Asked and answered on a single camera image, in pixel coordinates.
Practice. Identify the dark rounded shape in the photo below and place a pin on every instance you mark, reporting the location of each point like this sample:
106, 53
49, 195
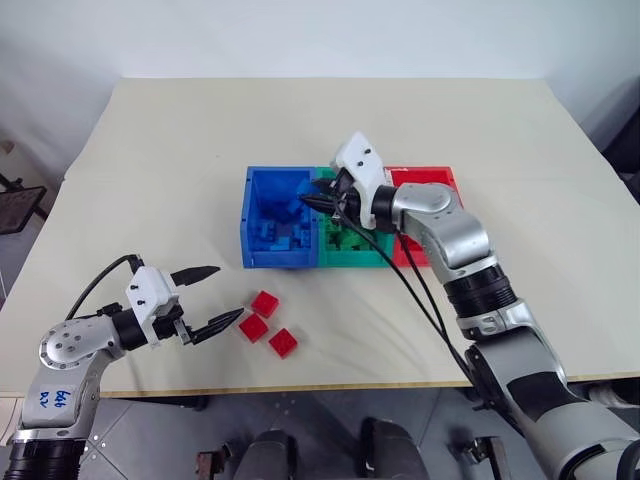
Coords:
392, 450
272, 457

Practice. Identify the green plastic bin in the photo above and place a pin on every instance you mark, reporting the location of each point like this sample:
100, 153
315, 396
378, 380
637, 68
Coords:
350, 257

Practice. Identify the rusty metal bracket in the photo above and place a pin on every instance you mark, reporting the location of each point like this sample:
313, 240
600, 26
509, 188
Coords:
487, 457
207, 465

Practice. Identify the red plastic bin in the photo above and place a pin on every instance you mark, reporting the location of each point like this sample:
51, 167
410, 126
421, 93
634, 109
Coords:
425, 176

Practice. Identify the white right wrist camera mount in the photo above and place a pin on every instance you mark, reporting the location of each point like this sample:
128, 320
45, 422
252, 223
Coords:
362, 165

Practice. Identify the blue plastic bin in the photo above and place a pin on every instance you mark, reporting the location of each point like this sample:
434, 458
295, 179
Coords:
250, 220

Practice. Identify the blue toy block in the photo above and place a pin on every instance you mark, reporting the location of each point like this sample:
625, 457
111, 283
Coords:
267, 235

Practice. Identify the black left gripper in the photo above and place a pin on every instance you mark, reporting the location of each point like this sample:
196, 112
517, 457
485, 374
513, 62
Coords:
167, 325

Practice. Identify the red toy block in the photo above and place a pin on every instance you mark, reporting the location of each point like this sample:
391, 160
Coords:
283, 343
264, 303
253, 327

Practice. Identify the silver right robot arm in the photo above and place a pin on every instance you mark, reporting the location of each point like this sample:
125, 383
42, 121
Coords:
460, 235

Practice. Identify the black mesh chair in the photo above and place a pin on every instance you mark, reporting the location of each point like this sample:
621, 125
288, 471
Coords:
20, 207

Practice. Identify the dark background object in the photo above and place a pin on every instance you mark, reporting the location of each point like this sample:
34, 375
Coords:
622, 145

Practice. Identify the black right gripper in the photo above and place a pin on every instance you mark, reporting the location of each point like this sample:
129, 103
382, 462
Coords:
346, 195

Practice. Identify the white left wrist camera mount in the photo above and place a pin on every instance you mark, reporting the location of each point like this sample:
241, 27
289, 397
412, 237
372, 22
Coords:
147, 290

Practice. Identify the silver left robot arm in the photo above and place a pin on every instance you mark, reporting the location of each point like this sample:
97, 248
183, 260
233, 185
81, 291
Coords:
65, 342

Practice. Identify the green toy block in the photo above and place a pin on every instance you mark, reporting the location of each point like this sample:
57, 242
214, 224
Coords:
342, 241

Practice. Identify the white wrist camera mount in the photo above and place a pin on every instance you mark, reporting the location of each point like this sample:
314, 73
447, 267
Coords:
147, 290
362, 165

